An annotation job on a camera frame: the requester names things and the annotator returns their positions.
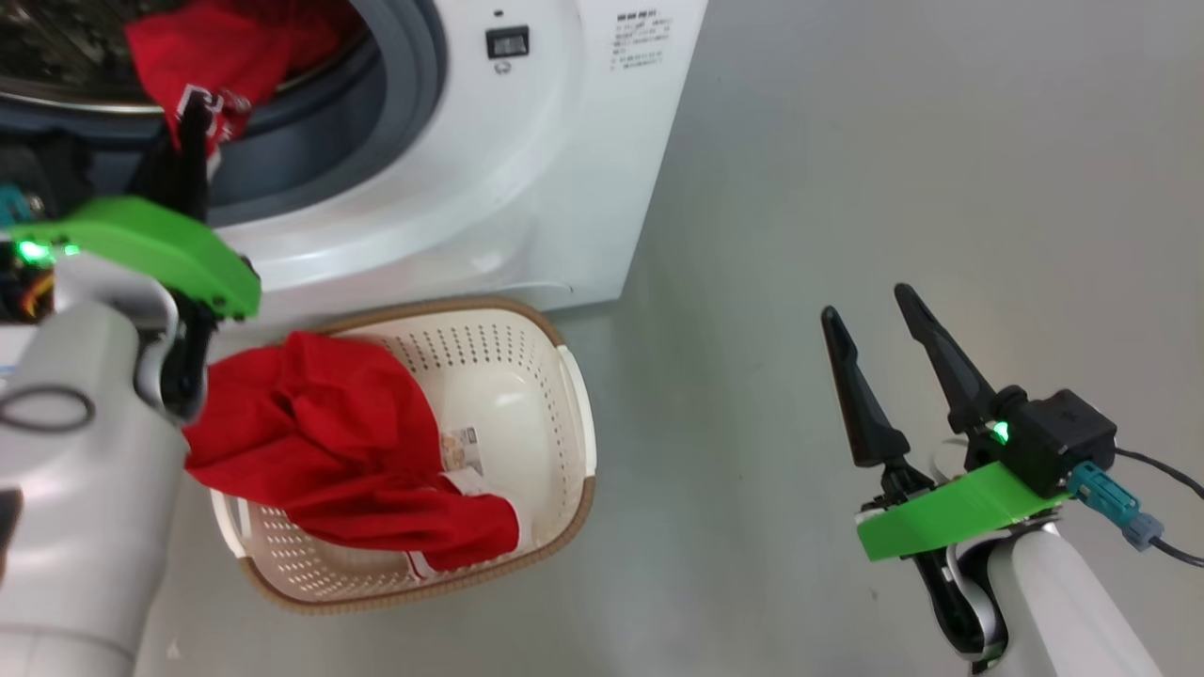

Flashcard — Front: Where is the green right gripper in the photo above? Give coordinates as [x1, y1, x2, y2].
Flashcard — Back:
[820, 282, 1069, 562]

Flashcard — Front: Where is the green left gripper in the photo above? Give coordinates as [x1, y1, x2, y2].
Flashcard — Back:
[9, 94, 261, 319]

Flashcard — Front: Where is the red garment with white trim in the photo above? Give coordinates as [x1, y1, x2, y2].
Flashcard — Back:
[183, 329, 521, 572]

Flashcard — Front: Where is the steel washing machine drum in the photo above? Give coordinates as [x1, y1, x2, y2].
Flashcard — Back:
[0, 0, 368, 114]

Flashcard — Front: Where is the white front-load washing machine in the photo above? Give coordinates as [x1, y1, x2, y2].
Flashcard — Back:
[0, 0, 708, 325]

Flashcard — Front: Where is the cream perforated basket brown rim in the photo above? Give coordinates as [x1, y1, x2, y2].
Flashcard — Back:
[209, 296, 597, 615]

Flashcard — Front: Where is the teal right cable connector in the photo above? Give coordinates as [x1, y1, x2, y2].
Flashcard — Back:
[1068, 461, 1165, 552]

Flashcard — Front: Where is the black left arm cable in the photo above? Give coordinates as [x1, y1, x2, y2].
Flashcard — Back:
[0, 384, 97, 435]

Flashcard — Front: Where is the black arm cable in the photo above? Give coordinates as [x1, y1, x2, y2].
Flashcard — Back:
[0, 384, 97, 435]
[1115, 447, 1204, 567]

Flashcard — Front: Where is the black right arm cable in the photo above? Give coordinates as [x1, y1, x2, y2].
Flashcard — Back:
[1115, 447, 1204, 567]

